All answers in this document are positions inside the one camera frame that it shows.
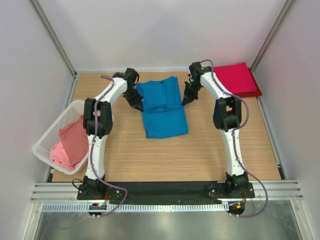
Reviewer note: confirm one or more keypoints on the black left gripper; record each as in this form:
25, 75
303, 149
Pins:
137, 103

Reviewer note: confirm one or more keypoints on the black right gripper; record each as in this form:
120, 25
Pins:
188, 97

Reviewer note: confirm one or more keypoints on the blue t shirt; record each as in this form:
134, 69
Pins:
163, 114

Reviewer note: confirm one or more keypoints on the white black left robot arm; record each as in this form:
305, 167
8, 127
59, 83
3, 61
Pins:
98, 123

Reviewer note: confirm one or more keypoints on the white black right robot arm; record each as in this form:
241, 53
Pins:
227, 118

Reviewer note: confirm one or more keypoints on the folded magenta t shirt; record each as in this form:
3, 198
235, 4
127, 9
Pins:
236, 78

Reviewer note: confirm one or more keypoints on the folded dark red t shirt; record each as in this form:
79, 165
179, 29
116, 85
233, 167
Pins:
246, 85

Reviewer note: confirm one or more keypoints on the salmon t shirt in basket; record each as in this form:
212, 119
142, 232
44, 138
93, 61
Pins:
75, 142

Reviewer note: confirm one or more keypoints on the white perforated plastic basket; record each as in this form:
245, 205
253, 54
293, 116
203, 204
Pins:
51, 137

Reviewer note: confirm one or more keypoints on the pink t shirt in basket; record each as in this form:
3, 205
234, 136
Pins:
58, 155

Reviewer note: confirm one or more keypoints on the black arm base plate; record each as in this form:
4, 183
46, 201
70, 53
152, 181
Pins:
165, 190

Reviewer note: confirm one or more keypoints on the white slotted cable duct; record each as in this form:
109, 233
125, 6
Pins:
91, 207

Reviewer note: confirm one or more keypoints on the aluminium rail frame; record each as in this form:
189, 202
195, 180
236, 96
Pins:
65, 191

